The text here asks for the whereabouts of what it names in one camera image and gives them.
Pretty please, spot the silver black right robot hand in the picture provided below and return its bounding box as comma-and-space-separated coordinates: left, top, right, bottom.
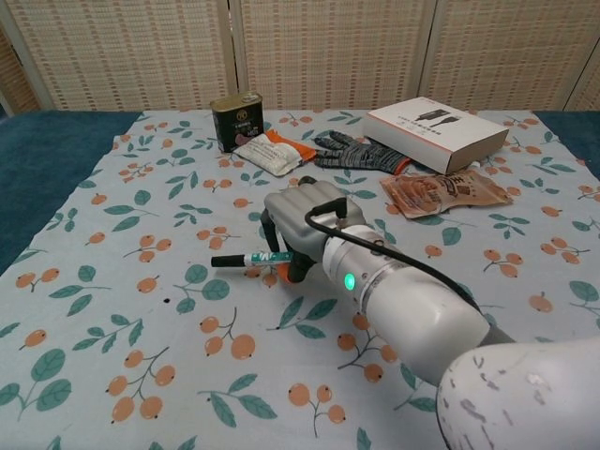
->
260, 176, 372, 285

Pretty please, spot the green and white marker body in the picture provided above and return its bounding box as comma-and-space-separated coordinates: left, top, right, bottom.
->
240, 250, 294, 269

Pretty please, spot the small black cap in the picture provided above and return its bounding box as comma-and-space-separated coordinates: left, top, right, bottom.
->
210, 254, 246, 269

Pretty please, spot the white and orange packet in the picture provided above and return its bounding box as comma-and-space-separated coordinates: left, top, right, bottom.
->
232, 129, 318, 177

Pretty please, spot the grey knit work glove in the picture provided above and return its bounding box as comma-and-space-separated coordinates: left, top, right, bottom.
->
312, 130, 413, 171

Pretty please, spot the dark green gold tin can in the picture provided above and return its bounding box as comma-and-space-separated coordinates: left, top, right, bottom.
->
209, 92, 263, 154

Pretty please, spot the brown snack pouch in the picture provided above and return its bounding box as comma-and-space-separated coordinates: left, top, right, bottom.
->
379, 168, 514, 220

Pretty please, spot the bamboo folding screen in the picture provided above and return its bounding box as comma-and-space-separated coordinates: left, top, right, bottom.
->
0, 0, 600, 116

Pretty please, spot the fruit and leaf pattern tablecloth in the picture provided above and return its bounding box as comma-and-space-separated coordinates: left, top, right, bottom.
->
0, 110, 600, 450

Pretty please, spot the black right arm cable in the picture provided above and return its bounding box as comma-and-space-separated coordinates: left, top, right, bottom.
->
304, 197, 488, 320

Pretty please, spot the white cardboard cable box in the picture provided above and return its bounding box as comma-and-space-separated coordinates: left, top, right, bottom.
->
364, 97, 510, 174

